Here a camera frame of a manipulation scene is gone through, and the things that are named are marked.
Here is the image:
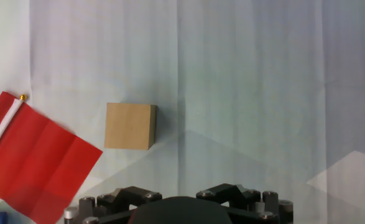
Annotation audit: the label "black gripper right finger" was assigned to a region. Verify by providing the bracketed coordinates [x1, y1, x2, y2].
[196, 183, 295, 224]

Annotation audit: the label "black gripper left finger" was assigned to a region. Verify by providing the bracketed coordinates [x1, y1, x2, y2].
[63, 185, 163, 224]

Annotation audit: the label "wooden block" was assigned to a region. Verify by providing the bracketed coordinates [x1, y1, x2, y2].
[104, 102, 158, 151]

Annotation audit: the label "red flag with white pole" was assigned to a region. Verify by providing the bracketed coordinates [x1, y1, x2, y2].
[0, 91, 104, 224]

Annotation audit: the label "teal grey patterned tablecloth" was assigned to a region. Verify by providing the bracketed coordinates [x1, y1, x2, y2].
[0, 0, 365, 224]

